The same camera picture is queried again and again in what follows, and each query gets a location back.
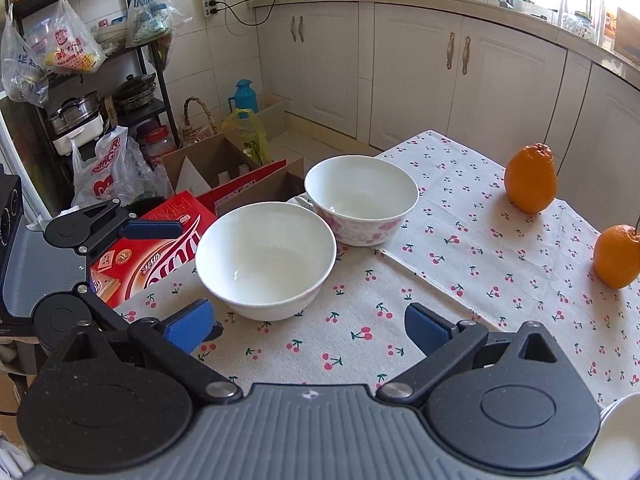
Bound blue thermos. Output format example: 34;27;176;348
234;79;260;116

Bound orange fruit with leaf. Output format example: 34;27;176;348
593;212;640;290

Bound black power cable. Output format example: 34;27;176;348
215;0;301;27

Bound black metal rack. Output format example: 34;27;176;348
0;0;182;211

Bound white fruit-print plate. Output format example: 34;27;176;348
590;392;640;480

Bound white red-print plastic bag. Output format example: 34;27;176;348
71;125;151;208

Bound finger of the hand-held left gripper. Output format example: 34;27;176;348
77;199;184;257
77;286;133;335

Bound white bowl dense pink flowers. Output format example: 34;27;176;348
304;156;420;248

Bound stone kitchen countertop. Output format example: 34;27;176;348
250;0;640;92

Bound clear plastic bag blue print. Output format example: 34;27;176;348
122;0;193;47

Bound wooden cutting board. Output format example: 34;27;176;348
614;7;640;63

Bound brown cardboard box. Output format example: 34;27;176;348
160;132;306;216

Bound red-lid jar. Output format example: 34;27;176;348
145;126;177;156

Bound plain white bowl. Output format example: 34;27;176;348
195;201;337;322

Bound black pot with lid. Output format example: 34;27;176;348
112;74;157;113

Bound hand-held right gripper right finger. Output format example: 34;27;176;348
376;304;573;407

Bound plastic bag with yellow packets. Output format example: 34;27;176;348
44;0;106;75

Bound white cooking appliance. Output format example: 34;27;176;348
52;115;108;156

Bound metal steamer pot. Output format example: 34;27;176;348
47;91;103;136

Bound cherry-print tablecloth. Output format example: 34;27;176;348
115;130;640;411

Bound wicker basket handle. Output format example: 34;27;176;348
182;96;219;148

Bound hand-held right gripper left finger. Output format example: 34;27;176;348
47;299;244;406

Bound red snack box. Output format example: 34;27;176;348
90;190;218;308

